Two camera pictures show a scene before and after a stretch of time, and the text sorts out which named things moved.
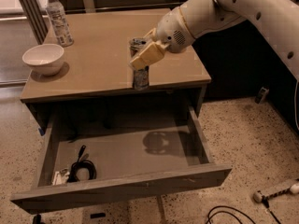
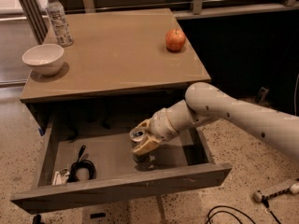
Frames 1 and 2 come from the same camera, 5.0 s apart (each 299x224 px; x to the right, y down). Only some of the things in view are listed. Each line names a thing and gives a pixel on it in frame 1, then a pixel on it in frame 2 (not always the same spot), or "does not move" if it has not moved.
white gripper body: [172, 30] to [161, 125]
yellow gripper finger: [149, 55] to [150, 143]
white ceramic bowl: [45, 59] does not move
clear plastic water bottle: [58, 18] does not move
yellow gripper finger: [152, 34] to [145, 124]
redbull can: [140, 77] to [144, 161]
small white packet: [61, 176] does not move
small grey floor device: [262, 94] does not move
